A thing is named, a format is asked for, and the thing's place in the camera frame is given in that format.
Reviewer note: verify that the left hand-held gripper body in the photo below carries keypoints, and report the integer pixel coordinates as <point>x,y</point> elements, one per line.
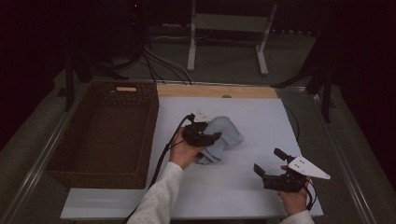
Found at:
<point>196,138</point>

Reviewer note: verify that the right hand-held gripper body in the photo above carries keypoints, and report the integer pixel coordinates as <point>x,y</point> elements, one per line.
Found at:
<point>308,169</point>

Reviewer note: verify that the light blue tank top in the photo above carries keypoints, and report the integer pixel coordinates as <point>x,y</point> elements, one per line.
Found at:
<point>227,133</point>

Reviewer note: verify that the brown wicker basket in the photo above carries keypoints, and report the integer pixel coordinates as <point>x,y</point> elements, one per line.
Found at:
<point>115,130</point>

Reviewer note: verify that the person's left hand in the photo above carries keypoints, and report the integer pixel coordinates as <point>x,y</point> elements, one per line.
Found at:
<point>183,155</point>

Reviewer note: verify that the person's right hand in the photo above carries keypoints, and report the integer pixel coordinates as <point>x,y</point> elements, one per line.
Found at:
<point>294,202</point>

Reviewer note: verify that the white table mat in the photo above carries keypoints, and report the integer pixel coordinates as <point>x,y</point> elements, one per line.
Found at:
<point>243,189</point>

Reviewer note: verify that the black angled stand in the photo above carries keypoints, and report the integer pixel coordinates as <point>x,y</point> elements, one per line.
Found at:
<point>327,102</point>

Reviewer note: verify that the white metal stand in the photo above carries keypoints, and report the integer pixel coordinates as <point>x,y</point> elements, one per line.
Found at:
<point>229,23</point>

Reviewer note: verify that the dark equipment stand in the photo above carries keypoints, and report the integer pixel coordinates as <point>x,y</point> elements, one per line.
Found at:
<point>137,28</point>

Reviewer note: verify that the black tripod stand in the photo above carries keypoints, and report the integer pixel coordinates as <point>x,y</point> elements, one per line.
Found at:
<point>70,93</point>

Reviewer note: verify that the metal table rail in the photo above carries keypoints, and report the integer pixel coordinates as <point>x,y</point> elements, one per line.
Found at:
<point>345,169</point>
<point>35,168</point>

